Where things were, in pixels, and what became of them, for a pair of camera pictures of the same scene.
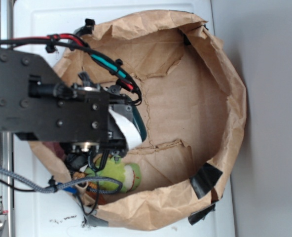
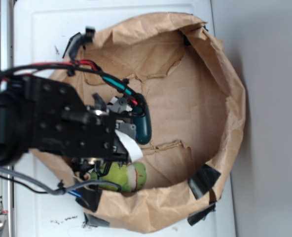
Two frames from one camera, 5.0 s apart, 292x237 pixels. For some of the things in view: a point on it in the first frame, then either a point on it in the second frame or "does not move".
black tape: x=204 y=179 does not move
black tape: x=197 y=217 does not move
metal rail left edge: x=1 y=217 does not move
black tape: x=87 y=29 to x=78 y=40
